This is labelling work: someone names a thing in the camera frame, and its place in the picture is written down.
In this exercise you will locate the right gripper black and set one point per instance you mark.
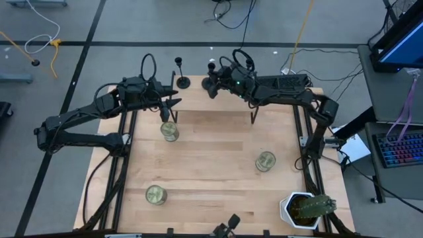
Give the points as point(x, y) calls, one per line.
point(228, 80)

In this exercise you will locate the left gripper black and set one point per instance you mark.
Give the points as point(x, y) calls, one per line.
point(153, 96)

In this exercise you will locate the green can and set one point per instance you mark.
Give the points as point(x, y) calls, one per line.
point(156, 195)

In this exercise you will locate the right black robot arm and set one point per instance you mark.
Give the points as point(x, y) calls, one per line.
point(281, 96)

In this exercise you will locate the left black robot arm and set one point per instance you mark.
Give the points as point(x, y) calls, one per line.
point(76, 115)

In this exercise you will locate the wooden shelf with black legs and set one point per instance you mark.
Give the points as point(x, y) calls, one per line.
point(195, 99)

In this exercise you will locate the black vented control box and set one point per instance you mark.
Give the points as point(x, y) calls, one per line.
point(284, 82)

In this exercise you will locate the small black floor disc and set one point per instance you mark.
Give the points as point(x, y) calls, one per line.
point(35, 62)

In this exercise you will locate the white hexagonal plant pot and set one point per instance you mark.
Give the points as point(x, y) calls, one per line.
point(285, 211)

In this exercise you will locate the white flat box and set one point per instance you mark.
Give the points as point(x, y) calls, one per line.
point(355, 148)

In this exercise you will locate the grey stand foot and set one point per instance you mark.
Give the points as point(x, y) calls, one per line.
point(15, 78)

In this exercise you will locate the green cactus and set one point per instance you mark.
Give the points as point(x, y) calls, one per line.
point(314, 206)

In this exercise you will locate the grey desk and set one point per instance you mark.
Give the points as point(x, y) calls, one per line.
point(383, 99)

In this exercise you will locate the black monitor with blue screen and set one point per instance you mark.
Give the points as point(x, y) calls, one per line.
point(406, 49)

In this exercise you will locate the backlit rainbow keyboard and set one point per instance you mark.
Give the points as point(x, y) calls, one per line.
point(401, 150)

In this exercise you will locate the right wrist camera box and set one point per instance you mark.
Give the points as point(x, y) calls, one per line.
point(241, 73)

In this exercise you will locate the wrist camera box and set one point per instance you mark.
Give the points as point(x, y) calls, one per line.
point(241, 73)
point(133, 86)

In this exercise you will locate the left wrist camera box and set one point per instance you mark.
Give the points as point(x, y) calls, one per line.
point(133, 86)

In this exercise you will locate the black table-level camera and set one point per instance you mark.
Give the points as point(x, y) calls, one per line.
point(228, 226)

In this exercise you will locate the black aluminium table frame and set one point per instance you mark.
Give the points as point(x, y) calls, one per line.
point(315, 190)

